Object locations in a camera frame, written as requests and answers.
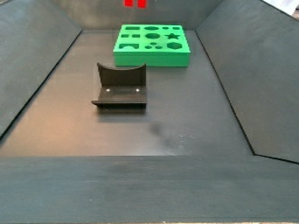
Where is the red double-square block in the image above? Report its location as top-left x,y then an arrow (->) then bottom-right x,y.
123,0 -> 147,9

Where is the green shape sorter board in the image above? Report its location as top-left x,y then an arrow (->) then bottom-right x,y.
114,24 -> 191,67

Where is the black curved holder stand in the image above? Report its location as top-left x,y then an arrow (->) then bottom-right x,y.
91,64 -> 147,107

